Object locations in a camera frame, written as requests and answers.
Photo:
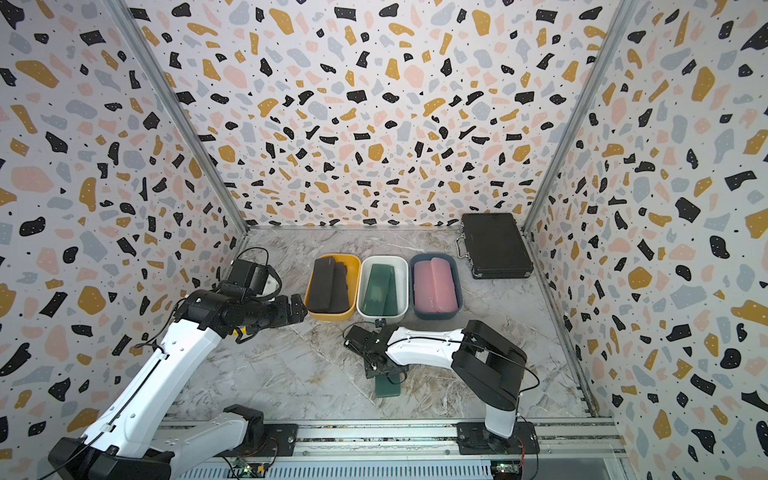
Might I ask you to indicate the light green pencil case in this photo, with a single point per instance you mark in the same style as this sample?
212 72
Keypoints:
380 298

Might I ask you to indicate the pink pencil case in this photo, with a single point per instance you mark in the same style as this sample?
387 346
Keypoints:
434 286

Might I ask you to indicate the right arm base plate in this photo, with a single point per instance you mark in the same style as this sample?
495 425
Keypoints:
474 439

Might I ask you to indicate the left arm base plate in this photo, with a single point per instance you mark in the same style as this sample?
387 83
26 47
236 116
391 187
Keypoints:
269 440

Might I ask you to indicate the aluminium rail frame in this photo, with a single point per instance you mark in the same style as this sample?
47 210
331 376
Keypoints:
569 449

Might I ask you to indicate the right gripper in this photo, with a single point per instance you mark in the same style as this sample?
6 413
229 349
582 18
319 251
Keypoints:
368 370

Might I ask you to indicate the dark teal storage box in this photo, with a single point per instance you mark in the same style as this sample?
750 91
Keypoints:
426 256

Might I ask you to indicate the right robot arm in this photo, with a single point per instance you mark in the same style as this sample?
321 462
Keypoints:
491 366

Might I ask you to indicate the dark grey pencil case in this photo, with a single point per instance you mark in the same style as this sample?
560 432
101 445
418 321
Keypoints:
328 292

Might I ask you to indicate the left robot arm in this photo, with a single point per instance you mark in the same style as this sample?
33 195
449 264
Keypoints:
119 444

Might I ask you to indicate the white storage box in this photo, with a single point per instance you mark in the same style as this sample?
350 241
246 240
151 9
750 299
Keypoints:
402 277

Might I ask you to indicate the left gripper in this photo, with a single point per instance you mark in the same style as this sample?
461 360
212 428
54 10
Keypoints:
285 316

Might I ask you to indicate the black briefcase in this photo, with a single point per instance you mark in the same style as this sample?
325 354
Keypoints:
494 246

